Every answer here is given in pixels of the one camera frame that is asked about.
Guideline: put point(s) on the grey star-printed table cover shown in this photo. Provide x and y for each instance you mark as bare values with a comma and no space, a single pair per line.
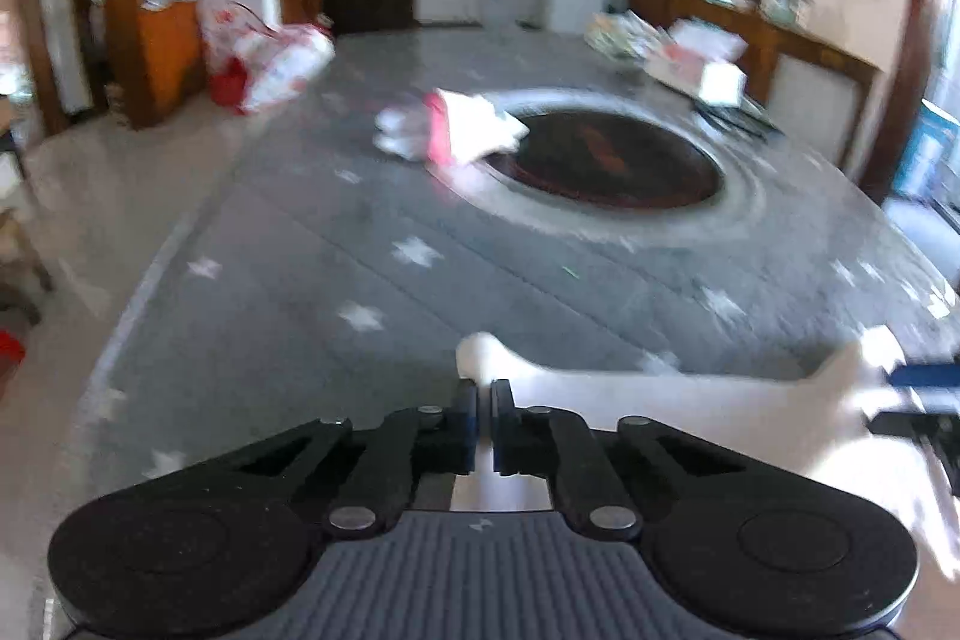
337,235

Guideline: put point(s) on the polka dot play tent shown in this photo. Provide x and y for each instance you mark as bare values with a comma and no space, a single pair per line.
270,59

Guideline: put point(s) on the round black hotplate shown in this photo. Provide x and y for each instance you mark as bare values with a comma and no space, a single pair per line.
600,160

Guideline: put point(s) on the wooden archway frame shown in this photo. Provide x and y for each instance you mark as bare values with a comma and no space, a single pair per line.
911,33

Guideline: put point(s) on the white and pink tissue box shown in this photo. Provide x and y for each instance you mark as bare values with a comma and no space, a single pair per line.
701,66

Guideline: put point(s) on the light blue cabinet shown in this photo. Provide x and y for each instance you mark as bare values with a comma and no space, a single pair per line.
930,153

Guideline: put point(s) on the white and pink rubber glove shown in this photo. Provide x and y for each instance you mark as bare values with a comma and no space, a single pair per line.
457,126

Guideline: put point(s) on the crumpled plastic bag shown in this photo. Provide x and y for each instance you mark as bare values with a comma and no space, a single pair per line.
622,34

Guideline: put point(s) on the flat black tray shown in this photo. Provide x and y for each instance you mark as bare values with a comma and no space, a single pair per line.
739,119

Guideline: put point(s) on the wooden counter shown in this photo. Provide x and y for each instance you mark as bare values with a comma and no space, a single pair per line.
810,78

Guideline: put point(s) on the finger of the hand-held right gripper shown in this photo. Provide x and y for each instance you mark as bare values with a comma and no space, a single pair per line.
926,374
904,424

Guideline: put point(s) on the cream cloth garment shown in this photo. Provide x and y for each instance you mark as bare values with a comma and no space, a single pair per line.
712,407

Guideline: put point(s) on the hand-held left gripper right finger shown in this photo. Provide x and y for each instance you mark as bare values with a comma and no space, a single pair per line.
501,434

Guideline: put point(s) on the red plastic stool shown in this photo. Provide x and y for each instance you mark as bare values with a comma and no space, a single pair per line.
9,351

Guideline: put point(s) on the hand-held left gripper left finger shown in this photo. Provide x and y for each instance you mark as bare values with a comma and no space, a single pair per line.
466,430

